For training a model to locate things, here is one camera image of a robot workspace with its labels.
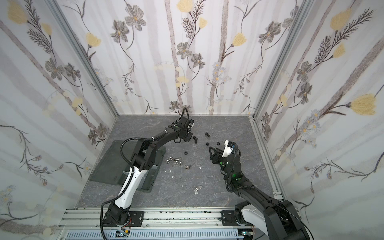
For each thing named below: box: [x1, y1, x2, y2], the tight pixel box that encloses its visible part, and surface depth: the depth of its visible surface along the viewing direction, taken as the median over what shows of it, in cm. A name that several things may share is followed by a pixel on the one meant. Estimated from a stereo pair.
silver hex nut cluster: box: [165, 156, 183, 166], surface depth 95 cm
